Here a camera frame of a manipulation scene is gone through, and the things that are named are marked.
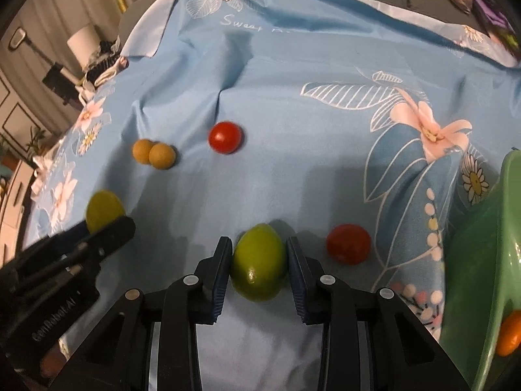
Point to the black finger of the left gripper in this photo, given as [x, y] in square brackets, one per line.
[50, 256]

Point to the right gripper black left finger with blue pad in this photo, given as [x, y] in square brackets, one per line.
[196, 299]

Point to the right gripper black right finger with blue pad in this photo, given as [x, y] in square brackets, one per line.
[322, 299]

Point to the yellow-green fruit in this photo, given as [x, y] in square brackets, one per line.
[103, 208]

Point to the small red cherry tomato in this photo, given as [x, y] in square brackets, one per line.
[349, 244]

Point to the green lime fruit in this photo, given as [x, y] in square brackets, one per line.
[259, 264]

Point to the white tv cabinet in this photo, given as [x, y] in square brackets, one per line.
[13, 209]

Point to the yellow-brown longan left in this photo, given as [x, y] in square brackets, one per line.
[141, 150]

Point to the yellow-brown longan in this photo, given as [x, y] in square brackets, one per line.
[141, 150]
[162, 156]

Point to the potted green plant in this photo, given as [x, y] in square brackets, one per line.
[35, 144]

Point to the yellow-brown longan right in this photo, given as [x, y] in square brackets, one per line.
[162, 156]

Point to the green plastic bowl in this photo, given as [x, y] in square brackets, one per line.
[482, 275]

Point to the orange mandarin right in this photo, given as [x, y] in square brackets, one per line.
[509, 335]

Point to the blue floral cloth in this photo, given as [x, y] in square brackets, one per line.
[352, 112]

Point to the white table lamp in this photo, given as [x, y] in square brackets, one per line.
[83, 44]

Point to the purple folded clothes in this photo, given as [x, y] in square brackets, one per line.
[493, 13]

